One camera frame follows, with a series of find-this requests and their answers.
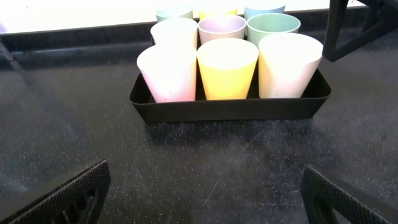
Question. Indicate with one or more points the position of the black tray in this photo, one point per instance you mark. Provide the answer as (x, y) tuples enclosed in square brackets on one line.
[(233, 110)]

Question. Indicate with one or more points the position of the white cup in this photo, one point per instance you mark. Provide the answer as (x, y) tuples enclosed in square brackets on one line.
[(289, 68), (174, 31)]

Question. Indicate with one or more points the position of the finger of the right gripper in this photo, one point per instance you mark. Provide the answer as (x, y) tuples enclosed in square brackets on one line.
[(334, 31)]

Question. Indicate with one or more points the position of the green cup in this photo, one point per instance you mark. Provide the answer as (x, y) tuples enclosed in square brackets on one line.
[(273, 23), (174, 14)]

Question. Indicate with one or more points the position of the blue cup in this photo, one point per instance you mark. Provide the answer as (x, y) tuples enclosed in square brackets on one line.
[(264, 11)]

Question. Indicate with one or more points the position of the grey cup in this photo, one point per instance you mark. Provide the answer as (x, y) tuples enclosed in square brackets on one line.
[(222, 28)]

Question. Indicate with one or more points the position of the yellow cup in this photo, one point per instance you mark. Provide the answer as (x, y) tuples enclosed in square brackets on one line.
[(217, 13), (227, 71)]

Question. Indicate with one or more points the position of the pink cup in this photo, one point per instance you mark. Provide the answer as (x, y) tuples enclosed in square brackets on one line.
[(169, 74)]

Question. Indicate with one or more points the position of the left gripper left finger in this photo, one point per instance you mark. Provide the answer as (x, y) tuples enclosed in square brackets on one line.
[(62, 199)]

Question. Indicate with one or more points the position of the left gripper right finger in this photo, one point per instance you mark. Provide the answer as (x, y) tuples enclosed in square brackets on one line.
[(335, 202)]

